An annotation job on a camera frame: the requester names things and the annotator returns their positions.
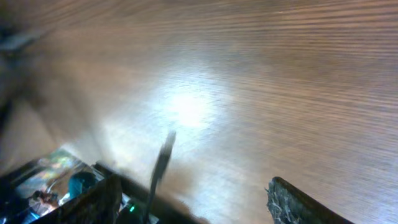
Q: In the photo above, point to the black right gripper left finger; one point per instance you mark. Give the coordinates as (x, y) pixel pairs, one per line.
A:
(98, 205)

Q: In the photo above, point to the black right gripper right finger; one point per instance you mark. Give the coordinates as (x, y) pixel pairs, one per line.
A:
(289, 205)

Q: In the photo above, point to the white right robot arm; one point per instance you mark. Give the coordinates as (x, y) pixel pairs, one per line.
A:
(60, 188)

